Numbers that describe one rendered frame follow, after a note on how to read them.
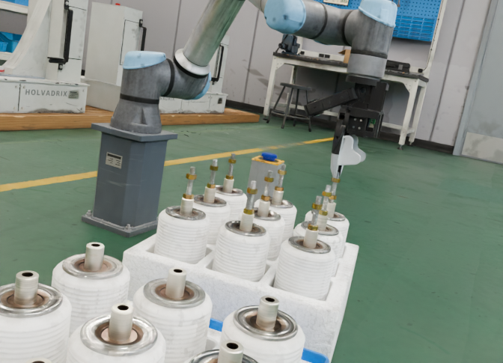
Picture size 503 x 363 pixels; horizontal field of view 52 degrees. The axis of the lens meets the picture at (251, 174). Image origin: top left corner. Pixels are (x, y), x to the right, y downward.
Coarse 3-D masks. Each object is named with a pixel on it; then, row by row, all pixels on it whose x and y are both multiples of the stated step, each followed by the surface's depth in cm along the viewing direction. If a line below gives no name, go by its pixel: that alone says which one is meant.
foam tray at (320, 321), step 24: (144, 240) 98; (144, 264) 91; (168, 264) 89; (192, 264) 91; (216, 288) 87; (240, 288) 86; (264, 288) 86; (336, 288) 91; (216, 312) 88; (288, 312) 84; (312, 312) 83; (336, 312) 82; (312, 336) 84; (336, 336) 98
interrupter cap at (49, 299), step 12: (0, 288) 56; (12, 288) 56; (48, 288) 58; (0, 300) 54; (12, 300) 55; (48, 300) 55; (60, 300) 55; (0, 312) 51; (12, 312) 51; (24, 312) 52; (36, 312) 52; (48, 312) 53
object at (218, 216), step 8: (200, 208) 102; (208, 208) 102; (216, 208) 103; (224, 208) 104; (208, 216) 102; (216, 216) 103; (224, 216) 104; (216, 224) 103; (216, 232) 104; (208, 240) 104; (216, 240) 104
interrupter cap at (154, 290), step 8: (160, 280) 65; (144, 288) 62; (152, 288) 62; (160, 288) 63; (184, 288) 64; (192, 288) 64; (200, 288) 64; (152, 296) 60; (160, 296) 61; (168, 296) 62; (184, 296) 62; (192, 296) 62; (200, 296) 62; (160, 304) 59; (168, 304) 59; (176, 304) 59; (184, 304) 60; (192, 304) 60; (200, 304) 61
